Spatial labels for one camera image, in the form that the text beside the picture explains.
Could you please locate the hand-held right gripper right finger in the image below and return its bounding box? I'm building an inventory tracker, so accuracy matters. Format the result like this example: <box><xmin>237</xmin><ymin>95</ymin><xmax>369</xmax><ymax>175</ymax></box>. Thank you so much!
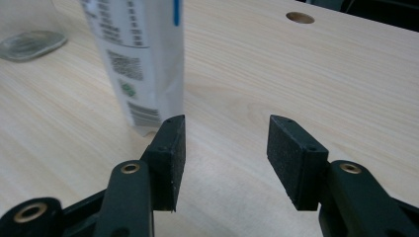
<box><xmin>266</xmin><ymin>114</ymin><xmax>419</xmax><ymax>237</ymax></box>

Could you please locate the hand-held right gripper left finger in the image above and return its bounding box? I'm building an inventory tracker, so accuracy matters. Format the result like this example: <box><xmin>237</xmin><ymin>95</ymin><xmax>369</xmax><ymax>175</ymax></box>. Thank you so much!
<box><xmin>93</xmin><ymin>114</ymin><xmax>187</xmax><ymax>237</ymax></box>

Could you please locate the white labelled bottle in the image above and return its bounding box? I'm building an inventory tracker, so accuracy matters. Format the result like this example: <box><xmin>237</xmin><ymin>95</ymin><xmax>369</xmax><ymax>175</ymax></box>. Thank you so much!
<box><xmin>79</xmin><ymin>0</ymin><xmax>186</xmax><ymax>136</ymax></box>

